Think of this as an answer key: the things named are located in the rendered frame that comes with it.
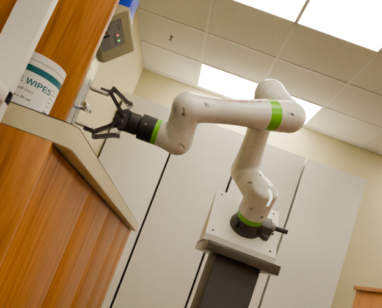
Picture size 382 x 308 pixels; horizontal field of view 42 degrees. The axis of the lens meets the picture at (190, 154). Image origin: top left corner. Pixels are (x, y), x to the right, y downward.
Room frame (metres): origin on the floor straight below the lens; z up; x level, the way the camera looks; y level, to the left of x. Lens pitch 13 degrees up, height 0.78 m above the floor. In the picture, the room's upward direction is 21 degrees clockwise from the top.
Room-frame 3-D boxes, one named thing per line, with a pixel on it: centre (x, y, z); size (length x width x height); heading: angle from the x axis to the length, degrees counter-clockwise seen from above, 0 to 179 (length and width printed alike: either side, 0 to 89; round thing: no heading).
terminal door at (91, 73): (1.67, 0.46, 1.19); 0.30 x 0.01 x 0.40; 177
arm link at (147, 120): (1.72, 0.18, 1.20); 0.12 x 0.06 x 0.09; 178
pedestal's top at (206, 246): (2.23, -0.34, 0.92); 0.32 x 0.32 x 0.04; 4
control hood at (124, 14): (1.67, 0.41, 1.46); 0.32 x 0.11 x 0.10; 178
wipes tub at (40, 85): (1.04, 0.38, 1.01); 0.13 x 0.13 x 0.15
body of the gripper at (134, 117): (1.71, 0.25, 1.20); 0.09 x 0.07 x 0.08; 88
